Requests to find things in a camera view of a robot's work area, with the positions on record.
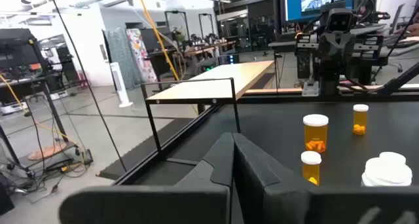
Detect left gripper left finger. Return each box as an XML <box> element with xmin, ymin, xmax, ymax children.
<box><xmin>58</xmin><ymin>132</ymin><xmax>235</xmax><ymax>224</ymax></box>

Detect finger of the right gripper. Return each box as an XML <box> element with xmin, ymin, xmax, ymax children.
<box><xmin>319</xmin><ymin>32</ymin><xmax>338</xmax><ymax>75</ymax></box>
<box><xmin>337</xmin><ymin>32</ymin><xmax>357</xmax><ymax>75</ymax></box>

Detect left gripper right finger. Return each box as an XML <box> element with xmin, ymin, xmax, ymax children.
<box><xmin>231</xmin><ymin>132</ymin><xmax>419</xmax><ymax>224</ymax></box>

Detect small amber pill bottle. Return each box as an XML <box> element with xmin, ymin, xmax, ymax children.
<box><xmin>352</xmin><ymin>103</ymin><xmax>369</xmax><ymax>136</ymax></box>
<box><xmin>300</xmin><ymin>150</ymin><xmax>323</xmax><ymax>187</ymax></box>

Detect white melatonin bottle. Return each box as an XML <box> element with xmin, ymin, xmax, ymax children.
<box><xmin>361</xmin><ymin>157</ymin><xmax>413</xmax><ymax>187</ymax></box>
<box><xmin>378</xmin><ymin>151</ymin><xmax>407</xmax><ymax>162</ymax></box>

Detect large amber pill bottle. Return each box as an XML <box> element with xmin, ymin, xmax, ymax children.
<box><xmin>302</xmin><ymin>113</ymin><xmax>329</xmax><ymax>154</ymax></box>

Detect monitor with blue screen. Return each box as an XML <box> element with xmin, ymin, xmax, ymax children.
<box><xmin>280</xmin><ymin>0</ymin><xmax>356</xmax><ymax>23</ymax></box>

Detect black stand base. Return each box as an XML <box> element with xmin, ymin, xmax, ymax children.
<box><xmin>16</xmin><ymin>140</ymin><xmax>95</xmax><ymax>172</ymax></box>

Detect long wooden table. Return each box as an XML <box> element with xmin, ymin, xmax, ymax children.
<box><xmin>183</xmin><ymin>39</ymin><xmax>237</xmax><ymax>60</ymax></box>

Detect wooden board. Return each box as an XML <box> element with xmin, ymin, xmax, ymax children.
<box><xmin>27</xmin><ymin>141</ymin><xmax>68</xmax><ymax>162</ymax></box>

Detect white tower fan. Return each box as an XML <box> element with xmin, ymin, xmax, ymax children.
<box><xmin>109</xmin><ymin>62</ymin><xmax>134</xmax><ymax>109</ymax></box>

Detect grey-green patterned panel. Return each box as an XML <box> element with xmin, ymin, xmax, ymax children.
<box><xmin>102</xmin><ymin>27</ymin><xmax>142</xmax><ymax>89</ymax></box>

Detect colourful floral panel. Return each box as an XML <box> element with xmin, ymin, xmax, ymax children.
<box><xmin>126</xmin><ymin>28</ymin><xmax>158</xmax><ymax>84</ymax></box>

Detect black equipment cart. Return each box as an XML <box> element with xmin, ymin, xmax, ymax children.
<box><xmin>0</xmin><ymin>28</ymin><xmax>71</xmax><ymax>146</ymax></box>

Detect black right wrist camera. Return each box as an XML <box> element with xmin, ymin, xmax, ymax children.
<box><xmin>322</xmin><ymin>7</ymin><xmax>358</xmax><ymax>34</ymax></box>

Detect white metal bracket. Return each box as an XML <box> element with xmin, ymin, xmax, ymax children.
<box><xmin>301</xmin><ymin>81</ymin><xmax>320</xmax><ymax>97</ymax></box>

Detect wooden shelf, black frame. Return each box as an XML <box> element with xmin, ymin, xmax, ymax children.
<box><xmin>140</xmin><ymin>60</ymin><xmax>276</xmax><ymax>156</ymax></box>

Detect thin black hanging cable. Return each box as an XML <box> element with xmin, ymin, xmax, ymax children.
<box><xmin>46</xmin><ymin>0</ymin><xmax>128</xmax><ymax>173</ymax></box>

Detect yellow hanging cable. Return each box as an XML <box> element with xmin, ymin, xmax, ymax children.
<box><xmin>136</xmin><ymin>0</ymin><xmax>181</xmax><ymax>83</ymax></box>

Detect yellow floor cable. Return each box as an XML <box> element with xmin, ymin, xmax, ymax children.
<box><xmin>0</xmin><ymin>73</ymin><xmax>82</xmax><ymax>149</ymax></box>

